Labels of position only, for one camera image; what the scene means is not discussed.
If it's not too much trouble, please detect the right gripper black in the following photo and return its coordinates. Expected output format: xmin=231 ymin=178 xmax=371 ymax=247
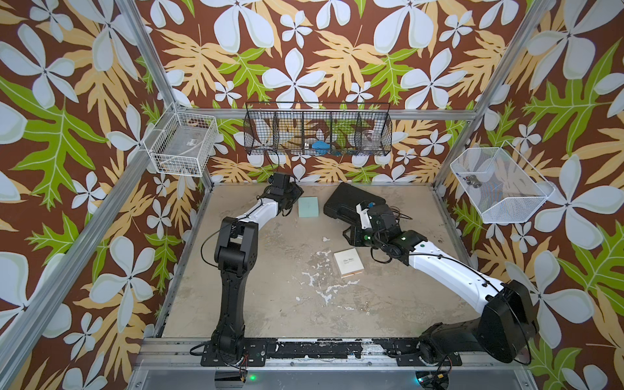
xmin=340 ymin=223 xmax=388 ymax=251

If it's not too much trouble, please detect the white drawer jewelry box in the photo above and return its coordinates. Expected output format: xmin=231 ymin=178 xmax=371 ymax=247
xmin=334 ymin=248 xmax=364 ymax=278

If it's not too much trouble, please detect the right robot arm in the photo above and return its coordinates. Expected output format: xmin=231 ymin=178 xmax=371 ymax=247
xmin=349 ymin=202 xmax=539 ymax=364

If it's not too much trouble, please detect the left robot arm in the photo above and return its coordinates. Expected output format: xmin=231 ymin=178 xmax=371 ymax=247
xmin=200 ymin=173 xmax=303 ymax=369

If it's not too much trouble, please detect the black plastic tool case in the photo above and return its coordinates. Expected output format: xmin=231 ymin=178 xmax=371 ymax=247
xmin=323 ymin=183 xmax=386 ymax=227

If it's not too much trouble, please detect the blue object in basket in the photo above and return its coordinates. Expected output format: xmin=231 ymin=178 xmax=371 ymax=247
xmin=311 ymin=141 xmax=331 ymax=156

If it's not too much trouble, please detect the dark small object in basket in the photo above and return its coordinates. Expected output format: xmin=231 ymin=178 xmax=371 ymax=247
xmin=464 ymin=175 xmax=483 ymax=189

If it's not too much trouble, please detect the white mesh basket right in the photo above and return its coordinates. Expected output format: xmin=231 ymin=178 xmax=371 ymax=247
xmin=450 ymin=141 xmax=556 ymax=224

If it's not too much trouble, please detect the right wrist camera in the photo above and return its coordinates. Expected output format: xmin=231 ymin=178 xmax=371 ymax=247
xmin=356 ymin=202 xmax=377 ymax=230

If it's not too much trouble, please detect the black wire basket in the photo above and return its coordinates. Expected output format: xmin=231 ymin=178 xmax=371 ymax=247
xmin=242 ymin=102 xmax=393 ymax=157

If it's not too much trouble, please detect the white wire basket left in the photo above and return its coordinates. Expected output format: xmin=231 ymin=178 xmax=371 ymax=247
xmin=144 ymin=111 xmax=219 ymax=177

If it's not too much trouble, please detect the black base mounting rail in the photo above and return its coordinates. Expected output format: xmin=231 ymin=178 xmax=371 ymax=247
xmin=189 ymin=337 xmax=462 ymax=369

